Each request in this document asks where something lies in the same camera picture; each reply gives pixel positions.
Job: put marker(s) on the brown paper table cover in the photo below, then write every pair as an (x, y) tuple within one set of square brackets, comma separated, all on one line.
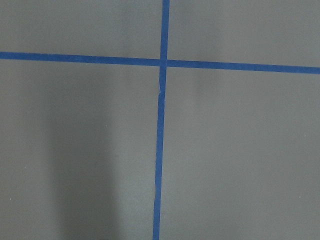
[(159, 119)]

